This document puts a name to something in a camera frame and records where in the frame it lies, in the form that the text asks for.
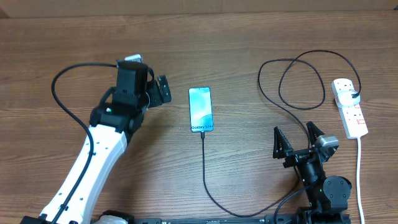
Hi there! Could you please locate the Galaxy smartphone with teal screen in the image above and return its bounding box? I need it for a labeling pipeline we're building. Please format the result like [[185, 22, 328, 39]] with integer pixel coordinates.
[[188, 87, 214, 133]]

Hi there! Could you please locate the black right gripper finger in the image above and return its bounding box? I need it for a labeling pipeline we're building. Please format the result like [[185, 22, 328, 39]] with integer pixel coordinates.
[[306, 121, 325, 146], [272, 126, 293, 159]]

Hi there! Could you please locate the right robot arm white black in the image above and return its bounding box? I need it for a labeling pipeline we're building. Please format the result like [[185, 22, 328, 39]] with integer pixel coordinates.
[[271, 121, 352, 224]]

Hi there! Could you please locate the white power strip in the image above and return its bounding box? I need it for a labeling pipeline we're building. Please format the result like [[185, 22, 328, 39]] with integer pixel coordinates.
[[331, 78, 368, 139]]

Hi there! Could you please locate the white power strip cord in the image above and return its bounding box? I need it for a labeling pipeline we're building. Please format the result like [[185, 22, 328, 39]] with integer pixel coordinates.
[[356, 137, 366, 224]]

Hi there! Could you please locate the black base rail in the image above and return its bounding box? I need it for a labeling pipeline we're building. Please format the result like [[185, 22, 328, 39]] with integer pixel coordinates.
[[134, 214, 351, 224]]

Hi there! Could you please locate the white charger plug adapter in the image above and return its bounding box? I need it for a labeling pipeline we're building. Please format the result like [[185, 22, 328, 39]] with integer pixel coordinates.
[[336, 90, 361, 108]]

